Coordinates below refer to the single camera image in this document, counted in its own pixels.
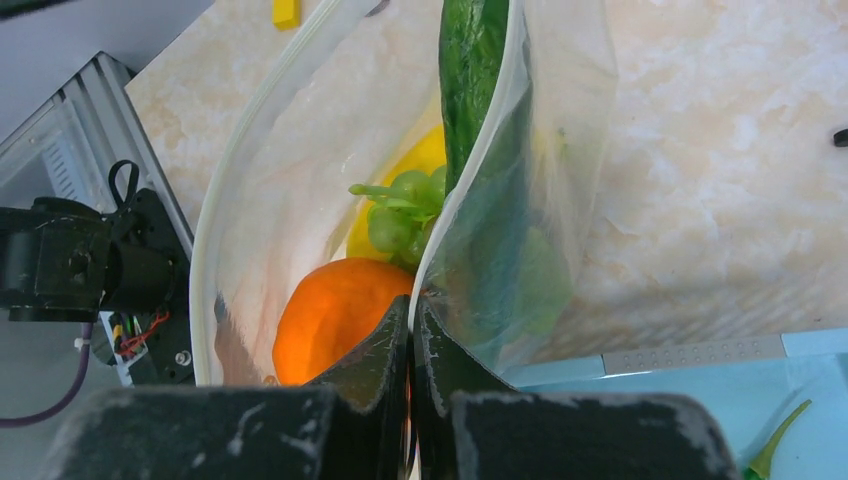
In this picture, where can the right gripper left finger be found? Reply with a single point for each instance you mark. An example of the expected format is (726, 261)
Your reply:
(348, 423)

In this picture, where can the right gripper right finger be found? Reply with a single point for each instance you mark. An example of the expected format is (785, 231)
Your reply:
(472, 425)

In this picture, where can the orange fruit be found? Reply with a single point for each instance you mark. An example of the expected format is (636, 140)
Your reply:
(332, 310)

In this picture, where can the green cucumber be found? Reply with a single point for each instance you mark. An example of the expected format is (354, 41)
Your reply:
(482, 248)

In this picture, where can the green grapes bunch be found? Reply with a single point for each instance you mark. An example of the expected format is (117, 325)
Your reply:
(404, 215)

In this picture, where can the clear dotted zip bag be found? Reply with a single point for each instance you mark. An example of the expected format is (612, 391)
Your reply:
(341, 153)

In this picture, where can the yellow mango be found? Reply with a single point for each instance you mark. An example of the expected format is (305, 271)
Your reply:
(404, 185)

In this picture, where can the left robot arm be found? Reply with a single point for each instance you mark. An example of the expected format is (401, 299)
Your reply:
(63, 261)

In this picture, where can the yellow block left side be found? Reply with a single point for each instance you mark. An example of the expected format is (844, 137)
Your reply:
(286, 14)

